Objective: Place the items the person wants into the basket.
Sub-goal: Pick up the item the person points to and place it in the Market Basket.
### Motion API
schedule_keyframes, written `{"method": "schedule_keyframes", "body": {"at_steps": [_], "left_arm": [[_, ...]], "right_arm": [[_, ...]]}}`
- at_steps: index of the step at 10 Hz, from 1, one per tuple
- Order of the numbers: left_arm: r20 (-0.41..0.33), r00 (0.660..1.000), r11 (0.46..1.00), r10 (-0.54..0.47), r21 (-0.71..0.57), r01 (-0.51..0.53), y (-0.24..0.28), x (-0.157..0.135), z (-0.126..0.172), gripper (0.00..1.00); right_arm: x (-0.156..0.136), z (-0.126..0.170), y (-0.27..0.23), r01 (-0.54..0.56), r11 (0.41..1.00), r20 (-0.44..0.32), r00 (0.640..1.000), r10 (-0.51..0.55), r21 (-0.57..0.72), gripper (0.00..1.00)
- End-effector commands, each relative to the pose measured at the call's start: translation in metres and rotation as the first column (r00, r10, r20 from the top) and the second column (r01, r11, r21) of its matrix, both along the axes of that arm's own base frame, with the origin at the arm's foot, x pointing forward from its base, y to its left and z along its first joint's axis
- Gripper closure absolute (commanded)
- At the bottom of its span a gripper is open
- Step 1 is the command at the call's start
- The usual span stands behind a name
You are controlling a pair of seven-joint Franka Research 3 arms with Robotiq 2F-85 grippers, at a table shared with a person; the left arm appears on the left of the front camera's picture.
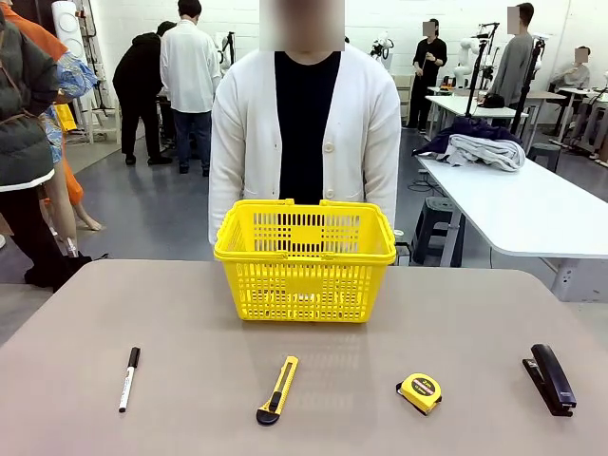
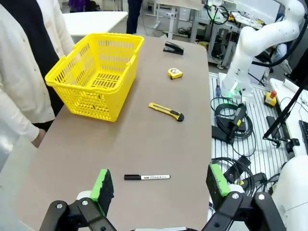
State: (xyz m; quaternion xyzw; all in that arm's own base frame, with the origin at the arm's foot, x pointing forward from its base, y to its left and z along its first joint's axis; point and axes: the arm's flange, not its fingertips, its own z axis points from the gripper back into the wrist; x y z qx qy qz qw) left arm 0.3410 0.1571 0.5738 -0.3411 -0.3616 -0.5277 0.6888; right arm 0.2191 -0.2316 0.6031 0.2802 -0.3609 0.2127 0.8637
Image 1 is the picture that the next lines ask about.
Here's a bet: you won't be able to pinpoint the yellow utility knife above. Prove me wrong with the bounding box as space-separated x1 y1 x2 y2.
256 354 300 427

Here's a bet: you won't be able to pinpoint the person's right forearm white sleeve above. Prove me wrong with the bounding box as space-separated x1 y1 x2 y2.
208 156 248 246

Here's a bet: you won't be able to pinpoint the person's left forearm white sleeve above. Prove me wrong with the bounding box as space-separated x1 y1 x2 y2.
363 151 400 224

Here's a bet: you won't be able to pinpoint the yellow plastic shopping basket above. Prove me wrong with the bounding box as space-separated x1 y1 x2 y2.
213 199 398 324

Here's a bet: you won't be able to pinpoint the person in white cardigan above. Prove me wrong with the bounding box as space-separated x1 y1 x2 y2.
208 0 402 246

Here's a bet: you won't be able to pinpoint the person in white shirt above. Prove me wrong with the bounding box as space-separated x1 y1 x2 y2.
160 0 222 177

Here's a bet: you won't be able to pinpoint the person in black clothes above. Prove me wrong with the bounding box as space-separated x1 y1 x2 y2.
406 18 448 132

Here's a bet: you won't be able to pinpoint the person in black hoodie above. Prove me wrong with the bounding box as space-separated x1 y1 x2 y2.
112 21 177 166

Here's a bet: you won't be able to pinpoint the person in grey cardigan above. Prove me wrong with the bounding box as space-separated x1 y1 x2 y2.
491 2 537 109

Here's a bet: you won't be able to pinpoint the dark grey plastic stool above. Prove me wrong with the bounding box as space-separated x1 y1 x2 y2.
527 142 562 172
411 197 465 267

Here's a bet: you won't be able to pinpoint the dark navy garment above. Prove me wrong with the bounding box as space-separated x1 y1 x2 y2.
411 117 519 161

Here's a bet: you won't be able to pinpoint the small white table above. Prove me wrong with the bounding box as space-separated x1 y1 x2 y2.
425 94 529 143

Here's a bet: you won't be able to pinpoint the yellow tape measure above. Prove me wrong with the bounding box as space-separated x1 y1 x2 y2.
394 372 443 417

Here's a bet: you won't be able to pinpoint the white wooden step stool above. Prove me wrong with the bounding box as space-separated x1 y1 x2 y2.
87 98 135 144

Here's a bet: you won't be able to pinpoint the large white table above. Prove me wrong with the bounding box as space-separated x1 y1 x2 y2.
417 155 608 303

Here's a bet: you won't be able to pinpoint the black tripod stand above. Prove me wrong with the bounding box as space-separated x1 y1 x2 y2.
465 22 501 118
511 37 546 135

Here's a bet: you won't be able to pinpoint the white marker with black cap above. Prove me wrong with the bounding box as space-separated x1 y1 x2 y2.
118 346 142 413

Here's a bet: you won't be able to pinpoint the beige mannequin legs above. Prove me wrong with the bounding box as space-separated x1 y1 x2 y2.
45 178 104 260

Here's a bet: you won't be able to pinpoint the yellow paper bag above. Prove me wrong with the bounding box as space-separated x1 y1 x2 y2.
52 103 77 132

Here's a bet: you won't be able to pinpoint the black trousers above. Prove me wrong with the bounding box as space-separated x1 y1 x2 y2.
0 187 94 292

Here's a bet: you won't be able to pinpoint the blue patterned garment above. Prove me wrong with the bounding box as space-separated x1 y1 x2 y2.
45 49 100 165

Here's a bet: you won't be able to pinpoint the black stapler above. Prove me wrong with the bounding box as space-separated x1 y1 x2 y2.
522 343 579 418

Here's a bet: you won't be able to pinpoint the dark green padded jacket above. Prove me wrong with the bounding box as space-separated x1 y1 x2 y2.
0 9 61 192

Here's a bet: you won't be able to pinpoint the white tower appliance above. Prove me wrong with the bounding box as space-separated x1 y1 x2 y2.
50 0 96 134

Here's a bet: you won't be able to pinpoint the orange garment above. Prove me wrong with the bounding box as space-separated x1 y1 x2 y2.
7 4 86 203

